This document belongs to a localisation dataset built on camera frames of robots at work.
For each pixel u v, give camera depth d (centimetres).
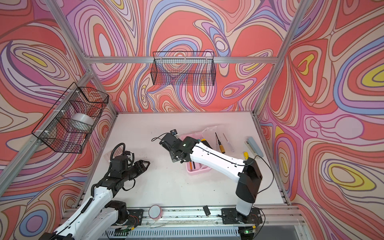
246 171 44
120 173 63
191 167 91
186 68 96
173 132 68
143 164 76
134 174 73
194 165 91
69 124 69
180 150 52
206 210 75
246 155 95
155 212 71
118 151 96
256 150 94
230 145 87
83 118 74
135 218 72
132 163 73
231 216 73
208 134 94
